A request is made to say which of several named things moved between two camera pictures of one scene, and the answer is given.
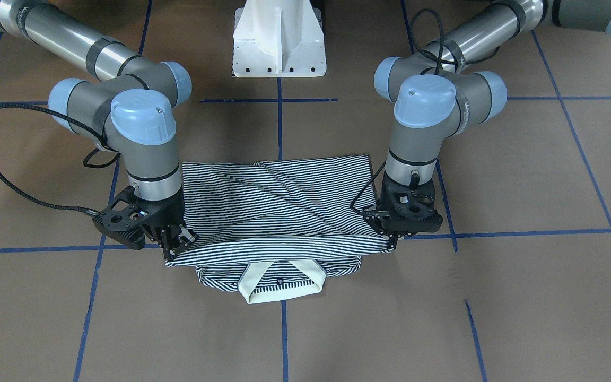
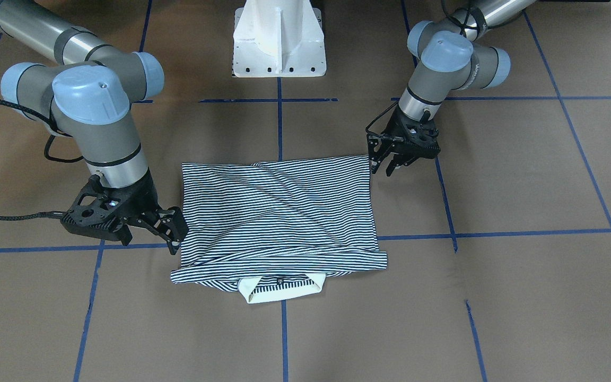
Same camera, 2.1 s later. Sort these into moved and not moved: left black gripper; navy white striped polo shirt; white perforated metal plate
Moved: left black gripper
Not moved: white perforated metal plate; navy white striped polo shirt
